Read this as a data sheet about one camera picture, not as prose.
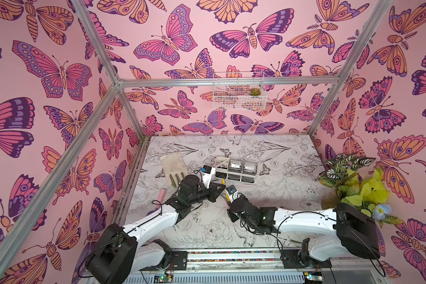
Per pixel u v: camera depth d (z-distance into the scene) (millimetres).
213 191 701
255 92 925
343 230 420
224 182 778
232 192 694
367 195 688
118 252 404
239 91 952
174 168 1034
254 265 730
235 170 923
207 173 718
